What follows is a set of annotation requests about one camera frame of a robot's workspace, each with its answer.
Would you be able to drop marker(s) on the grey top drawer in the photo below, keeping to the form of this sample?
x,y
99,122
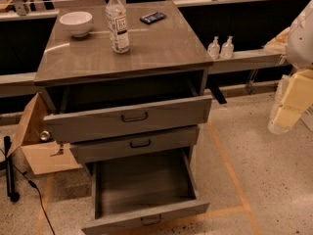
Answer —
x,y
119,121

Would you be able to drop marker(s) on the left hand sanitizer bottle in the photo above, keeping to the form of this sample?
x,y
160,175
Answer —
x,y
214,48

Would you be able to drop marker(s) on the clear plastic water bottle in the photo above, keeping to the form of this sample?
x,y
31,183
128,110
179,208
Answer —
x,y
118,27

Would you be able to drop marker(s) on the right hand sanitizer bottle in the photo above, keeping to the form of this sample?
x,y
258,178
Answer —
x,y
227,49

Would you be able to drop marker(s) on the black pole on floor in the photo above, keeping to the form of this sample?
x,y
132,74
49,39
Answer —
x,y
13,195

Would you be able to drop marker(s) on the grey middle drawer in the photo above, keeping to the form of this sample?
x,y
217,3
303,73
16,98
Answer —
x,y
138,144

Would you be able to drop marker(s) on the white ceramic bowl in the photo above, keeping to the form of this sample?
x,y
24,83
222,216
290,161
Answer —
x,y
77,23

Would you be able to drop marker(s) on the brown open cardboard box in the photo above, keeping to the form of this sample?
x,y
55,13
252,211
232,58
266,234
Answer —
x,y
43,157

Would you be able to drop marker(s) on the grey bottom drawer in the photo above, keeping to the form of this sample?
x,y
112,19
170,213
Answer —
x,y
141,191

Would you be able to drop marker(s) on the hand sanitizer bottle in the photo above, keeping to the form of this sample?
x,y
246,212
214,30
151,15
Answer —
x,y
214,48
227,49

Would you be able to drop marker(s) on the grey drawer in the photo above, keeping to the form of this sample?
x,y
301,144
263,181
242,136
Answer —
x,y
119,121
138,144
141,191

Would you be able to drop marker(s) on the small metal can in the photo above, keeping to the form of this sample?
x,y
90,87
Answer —
x,y
45,136

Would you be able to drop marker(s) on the grey metal railing shelf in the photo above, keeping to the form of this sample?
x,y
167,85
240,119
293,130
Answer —
x,y
76,64

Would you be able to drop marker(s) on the white printed cardboard box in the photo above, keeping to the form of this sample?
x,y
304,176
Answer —
x,y
307,118

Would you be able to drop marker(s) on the grey wooden drawer cabinet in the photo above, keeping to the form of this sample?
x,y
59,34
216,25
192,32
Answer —
x,y
171,32

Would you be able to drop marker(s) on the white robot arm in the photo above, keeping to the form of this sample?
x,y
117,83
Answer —
x,y
299,45

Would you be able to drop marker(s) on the yellowish padded robot gripper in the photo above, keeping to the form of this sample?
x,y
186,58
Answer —
x,y
301,41

